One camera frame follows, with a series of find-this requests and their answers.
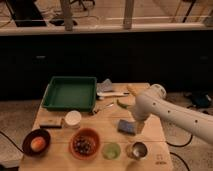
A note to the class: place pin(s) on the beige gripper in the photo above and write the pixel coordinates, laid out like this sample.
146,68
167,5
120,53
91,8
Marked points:
139,125

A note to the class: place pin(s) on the green plastic cup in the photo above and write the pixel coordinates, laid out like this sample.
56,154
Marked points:
111,151

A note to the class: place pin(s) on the orange fruit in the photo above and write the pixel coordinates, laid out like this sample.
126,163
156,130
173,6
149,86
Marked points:
38,144

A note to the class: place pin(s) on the blue sponge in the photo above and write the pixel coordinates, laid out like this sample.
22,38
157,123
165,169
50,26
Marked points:
126,127

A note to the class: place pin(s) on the orange bowl with dark beads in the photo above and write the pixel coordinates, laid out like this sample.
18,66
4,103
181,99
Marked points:
85,144

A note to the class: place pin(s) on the wooden block with black base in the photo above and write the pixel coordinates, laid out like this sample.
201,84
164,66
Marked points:
51,123

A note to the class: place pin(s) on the dark brown bowl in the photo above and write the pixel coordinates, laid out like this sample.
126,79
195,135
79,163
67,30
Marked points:
26,146

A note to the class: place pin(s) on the metal cup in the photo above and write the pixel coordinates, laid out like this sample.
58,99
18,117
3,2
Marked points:
138,150

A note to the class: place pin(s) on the grey crumpled cloth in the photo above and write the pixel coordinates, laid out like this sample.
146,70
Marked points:
105,86

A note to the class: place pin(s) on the white cup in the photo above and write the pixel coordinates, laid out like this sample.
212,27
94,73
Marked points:
73,119

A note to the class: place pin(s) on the metal spoon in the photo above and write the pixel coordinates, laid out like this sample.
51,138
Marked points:
102,108

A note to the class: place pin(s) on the green plastic tray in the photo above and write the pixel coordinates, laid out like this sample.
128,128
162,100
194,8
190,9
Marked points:
65,93

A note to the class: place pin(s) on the yellow corn cob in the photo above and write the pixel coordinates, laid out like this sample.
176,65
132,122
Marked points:
132,90

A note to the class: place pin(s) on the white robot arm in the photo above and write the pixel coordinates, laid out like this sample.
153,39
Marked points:
152,101

